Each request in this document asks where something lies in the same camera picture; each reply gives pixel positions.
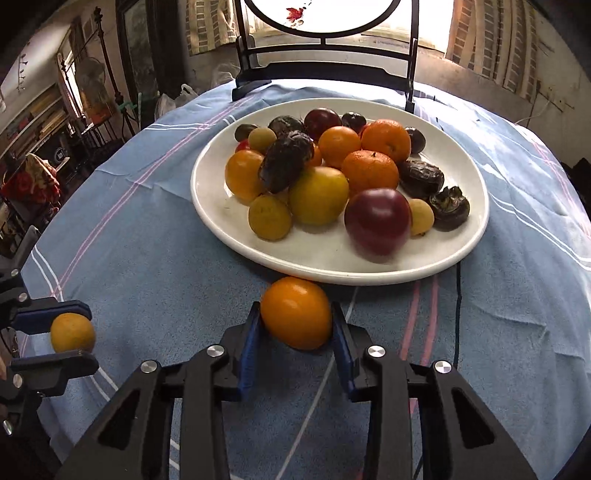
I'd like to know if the large dark red plum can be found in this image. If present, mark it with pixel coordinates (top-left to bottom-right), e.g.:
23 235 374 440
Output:
344 188 413 259

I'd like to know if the red patterned cloth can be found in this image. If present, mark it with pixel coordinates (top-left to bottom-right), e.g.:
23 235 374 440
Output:
0 153 62 204

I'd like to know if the yellow green fruit with stem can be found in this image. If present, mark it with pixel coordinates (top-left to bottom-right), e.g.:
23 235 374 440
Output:
409 198 435 237

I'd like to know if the large wrinkled passion fruit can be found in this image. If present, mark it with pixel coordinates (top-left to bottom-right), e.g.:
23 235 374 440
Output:
257 130 315 195

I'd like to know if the dark wooden cabinet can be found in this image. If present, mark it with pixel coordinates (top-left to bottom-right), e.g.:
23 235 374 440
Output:
115 0 185 130

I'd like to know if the large textured orange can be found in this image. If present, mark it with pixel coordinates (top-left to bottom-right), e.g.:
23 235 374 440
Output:
341 150 400 197

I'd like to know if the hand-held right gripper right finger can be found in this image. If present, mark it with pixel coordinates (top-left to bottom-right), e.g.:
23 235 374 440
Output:
330 301 539 480

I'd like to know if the yellow orange citrus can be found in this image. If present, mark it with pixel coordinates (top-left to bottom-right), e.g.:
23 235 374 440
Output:
224 150 269 205

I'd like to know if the wrinkled dark passion fruit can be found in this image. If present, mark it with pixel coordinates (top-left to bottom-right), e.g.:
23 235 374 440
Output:
398 159 445 200

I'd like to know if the plaid curtain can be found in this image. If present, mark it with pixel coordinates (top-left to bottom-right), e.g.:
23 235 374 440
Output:
445 0 542 93
185 0 245 57

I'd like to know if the orange mandarin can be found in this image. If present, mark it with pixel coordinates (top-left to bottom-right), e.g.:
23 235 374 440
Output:
360 119 412 163

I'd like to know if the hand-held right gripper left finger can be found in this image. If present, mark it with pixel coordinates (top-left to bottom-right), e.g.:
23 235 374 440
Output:
55 301 264 480

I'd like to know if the dark brown mangosteen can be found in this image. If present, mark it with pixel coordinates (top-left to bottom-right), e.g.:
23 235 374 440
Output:
429 185 471 232

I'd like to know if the blue striped tablecloth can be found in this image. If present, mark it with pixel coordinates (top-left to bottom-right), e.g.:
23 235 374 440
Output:
21 78 591 480

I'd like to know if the white wall cable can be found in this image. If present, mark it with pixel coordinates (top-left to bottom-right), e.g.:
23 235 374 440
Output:
515 80 568 125

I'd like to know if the black iron rack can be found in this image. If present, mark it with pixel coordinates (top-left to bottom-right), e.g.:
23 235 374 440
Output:
56 7 139 139

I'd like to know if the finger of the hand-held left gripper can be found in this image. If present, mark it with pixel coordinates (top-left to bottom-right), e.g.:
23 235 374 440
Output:
0 274 92 333
0 350 100 439

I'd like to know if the black chair with round panel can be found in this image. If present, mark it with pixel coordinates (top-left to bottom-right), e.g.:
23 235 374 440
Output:
231 0 419 114

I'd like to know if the wall shelf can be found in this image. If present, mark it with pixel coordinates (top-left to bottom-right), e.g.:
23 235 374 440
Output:
0 83 75 158

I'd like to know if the dark purple plum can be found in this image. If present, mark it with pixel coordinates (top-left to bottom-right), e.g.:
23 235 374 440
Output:
404 127 428 155
341 112 369 134

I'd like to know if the small yellow green fruit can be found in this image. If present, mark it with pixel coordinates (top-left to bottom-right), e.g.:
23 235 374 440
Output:
248 128 278 154

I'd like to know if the white oval plate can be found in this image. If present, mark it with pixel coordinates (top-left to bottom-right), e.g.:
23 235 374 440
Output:
191 97 490 285

